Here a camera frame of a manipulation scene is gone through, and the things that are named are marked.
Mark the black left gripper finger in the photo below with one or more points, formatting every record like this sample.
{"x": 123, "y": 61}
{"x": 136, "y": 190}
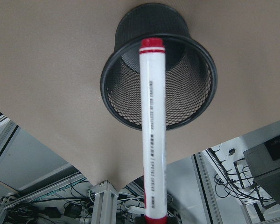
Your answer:
{"x": 164, "y": 220}

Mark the red white marker pen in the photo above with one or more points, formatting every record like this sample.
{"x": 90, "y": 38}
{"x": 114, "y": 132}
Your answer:
{"x": 152, "y": 130}

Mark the grey metal box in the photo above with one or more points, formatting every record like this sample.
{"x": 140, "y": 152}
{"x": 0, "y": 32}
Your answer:
{"x": 263, "y": 161}

